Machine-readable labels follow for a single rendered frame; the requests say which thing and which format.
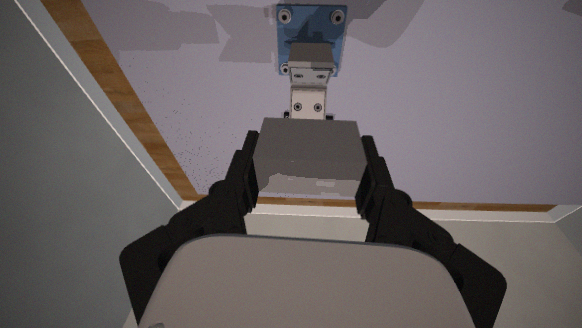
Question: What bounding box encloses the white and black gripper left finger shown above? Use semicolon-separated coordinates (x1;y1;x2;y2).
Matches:
119;130;260;326

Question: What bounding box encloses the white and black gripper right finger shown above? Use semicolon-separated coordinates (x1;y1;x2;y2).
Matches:
355;135;507;328

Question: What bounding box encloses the grey rectangular block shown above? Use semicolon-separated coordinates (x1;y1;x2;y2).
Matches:
253;117;367;197

